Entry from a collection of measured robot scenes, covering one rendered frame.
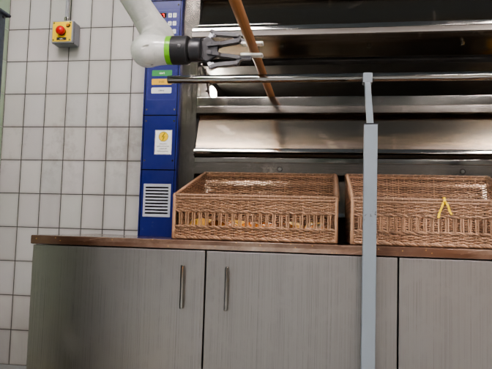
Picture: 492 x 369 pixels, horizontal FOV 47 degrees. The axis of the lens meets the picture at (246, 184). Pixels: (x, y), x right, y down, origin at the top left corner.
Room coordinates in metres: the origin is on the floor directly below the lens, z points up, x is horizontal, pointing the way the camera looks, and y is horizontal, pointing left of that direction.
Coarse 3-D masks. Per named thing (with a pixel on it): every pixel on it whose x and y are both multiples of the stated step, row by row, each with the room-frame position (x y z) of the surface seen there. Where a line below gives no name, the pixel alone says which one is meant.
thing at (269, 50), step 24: (240, 48) 2.33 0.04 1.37; (264, 48) 2.32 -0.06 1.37; (288, 48) 2.30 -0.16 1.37; (312, 48) 2.29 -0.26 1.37; (336, 48) 2.28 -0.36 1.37; (360, 48) 2.27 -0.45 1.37; (384, 48) 2.26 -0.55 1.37; (408, 48) 2.25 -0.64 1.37; (432, 48) 2.24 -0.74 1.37; (456, 48) 2.23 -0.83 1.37; (480, 48) 2.22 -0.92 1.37
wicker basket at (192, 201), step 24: (192, 192) 2.14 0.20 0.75; (216, 192) 2.33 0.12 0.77; (240, 192) 2.31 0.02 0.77; (264, 192) 2.30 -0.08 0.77; (288, 192) 2.29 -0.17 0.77; (312, 192) 2.27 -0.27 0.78; (336, 192) 1.90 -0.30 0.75; (192, 216) 1.89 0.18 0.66; (240, 216) 1.87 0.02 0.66; (288, 216) 1.85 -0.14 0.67; (312, 216) 2.24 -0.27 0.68; (336, 216) 1.82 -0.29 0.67; (240, 240) 1.87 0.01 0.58; (264, 240) 1.85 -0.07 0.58; (288, 240) 1.84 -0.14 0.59; (312, 240) 1.83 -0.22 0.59; (336, 240) 1.82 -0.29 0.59
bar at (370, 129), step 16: (176, 80) 2.03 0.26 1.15; (192, 80) 2.02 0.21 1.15; (208, 80) 2.01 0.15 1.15; (224, 80) 2.00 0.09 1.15; (240, 80) 2.00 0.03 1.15; (256, 80) 1.99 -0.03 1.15; (272, 80) 1.98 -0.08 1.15; (288, 80) 1.97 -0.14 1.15; (304, 80) 1.96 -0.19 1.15; (320, 80) 1.95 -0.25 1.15; (336, 80) 1.95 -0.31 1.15; (352, 80) 1.94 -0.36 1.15; (368, 80) 1.91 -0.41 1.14; (384, 80) 1.92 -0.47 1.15; (400, 80) 1.91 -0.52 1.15; (416, 80) 1.91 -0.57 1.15; (432, 80) 1.90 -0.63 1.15; (448, 80) 1.89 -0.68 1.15; (464, 80) 1.89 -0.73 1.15; (480, 80) 1.88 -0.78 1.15; (368, 96) 1.85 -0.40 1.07; (368, 112) 1.78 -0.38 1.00; (368, 128) 1.70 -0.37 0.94; (368, 144) 1.70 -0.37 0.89; (368, 160) 1.70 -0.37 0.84; (368, 176) 1.70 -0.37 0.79; (368, 192) 1.70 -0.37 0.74; (368, 208) 1.70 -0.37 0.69; (368, 224) 1.70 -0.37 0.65; (368, 240) 1.70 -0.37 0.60; (368, 256) 1.70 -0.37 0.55; (368, 272) 1.70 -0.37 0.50; (368, 288) 1.70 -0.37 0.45; (368, 304) 1.70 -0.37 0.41; (368, 320) 1.70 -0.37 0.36; (368, 336) 1.70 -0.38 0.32; (368, 352) 1.70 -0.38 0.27; (368, 368) 1.70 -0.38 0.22
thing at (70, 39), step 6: (54, 24) 2.43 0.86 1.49; (60, 24) 2.43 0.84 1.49; (72, 24) 2.42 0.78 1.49; (54, 30) 2.43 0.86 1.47; (66, 30) 2.42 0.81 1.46; (72, 30) 2.42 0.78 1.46; (78, 30) 2.47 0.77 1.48; (54, 36) 2.43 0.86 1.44; (60, 36) 2.43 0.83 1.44; (66, 36) 2.42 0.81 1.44; (72, 36) 2.42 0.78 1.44; (78, 36) 2.48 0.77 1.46; (54, 42) 2.44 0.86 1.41; (60, 42) 2.43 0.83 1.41; (66, 42) 2.43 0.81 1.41; (72, 42) 2.43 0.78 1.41; (78, 42) 2.48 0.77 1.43
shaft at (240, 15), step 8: (232, 0) 1.33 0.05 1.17; (240, 0) 1.36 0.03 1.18; (232, 8) 1.39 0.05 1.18; (240, 8) 1.40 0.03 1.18; (240, 16) 1.44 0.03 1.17; (240, 24) 1.50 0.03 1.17; (248, 24) 1.53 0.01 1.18; (248, 32) 1.57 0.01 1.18; (248, 40) 1.63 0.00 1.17; (248, 48) 1.72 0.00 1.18; (256, 48) 1.73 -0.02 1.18; (256, 64) 1.88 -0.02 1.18; (264, 72) 2.00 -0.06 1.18; (264, 88) 2.23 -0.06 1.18; (272, 96) 2.37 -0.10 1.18
